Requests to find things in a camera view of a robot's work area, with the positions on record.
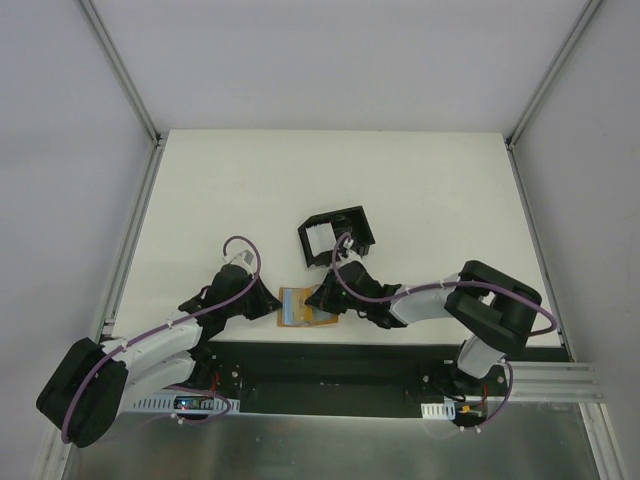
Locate yellow leather card holder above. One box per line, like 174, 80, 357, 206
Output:
277, 285, 339, 328

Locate tan credit card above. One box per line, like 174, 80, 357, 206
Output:
281, 287, 314, 326

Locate black plastic card box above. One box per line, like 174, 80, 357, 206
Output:
297, 206, 376, 268

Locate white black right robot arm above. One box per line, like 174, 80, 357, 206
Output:
305, 258, 541, 400

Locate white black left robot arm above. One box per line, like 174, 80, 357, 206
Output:
36, 264, 282, 448

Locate white cards in box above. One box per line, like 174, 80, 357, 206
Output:
305, 223, 336, 257

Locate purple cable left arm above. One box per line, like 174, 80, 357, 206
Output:
59, 235, 264, 446

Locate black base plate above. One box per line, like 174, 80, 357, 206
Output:
94, 337, 519, 419

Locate white cable duct left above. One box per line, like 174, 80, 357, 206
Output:
124, 390, 240, 415

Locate white cable duct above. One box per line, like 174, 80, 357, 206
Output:
124, 390, 240, 415
420, 399, 456, 421

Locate white cable duct right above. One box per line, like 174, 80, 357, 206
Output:
420, 399, 456, 421

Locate aluminium frame rail left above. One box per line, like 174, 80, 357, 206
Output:
74, 0, 169, 351

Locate aluminium frame rail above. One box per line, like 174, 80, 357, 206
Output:
502, 0, 609, 351
74, 0, 169, 351

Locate aluminium front cross rail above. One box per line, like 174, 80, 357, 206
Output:
69, 349, 606, 406

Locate aluminium frame rail right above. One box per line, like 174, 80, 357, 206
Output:
502, 0, 609, 351

